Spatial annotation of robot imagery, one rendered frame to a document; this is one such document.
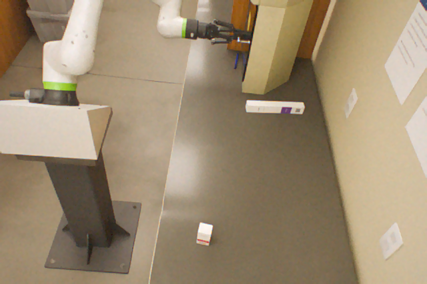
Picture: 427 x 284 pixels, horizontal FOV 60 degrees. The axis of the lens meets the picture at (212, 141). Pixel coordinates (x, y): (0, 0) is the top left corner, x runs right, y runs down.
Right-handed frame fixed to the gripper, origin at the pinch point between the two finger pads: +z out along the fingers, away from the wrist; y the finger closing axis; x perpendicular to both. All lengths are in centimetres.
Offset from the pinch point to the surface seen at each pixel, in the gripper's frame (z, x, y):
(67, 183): -74, -58, -53
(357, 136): 48, -54, -6
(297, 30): 25.3, -1.1, 6.5
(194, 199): -14, -77, -26
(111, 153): -79, 17, -120
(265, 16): 8.1, -10.8, 16.6
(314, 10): 37.9, 26.2, 3.7
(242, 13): 1.1, 26.3, -2.6
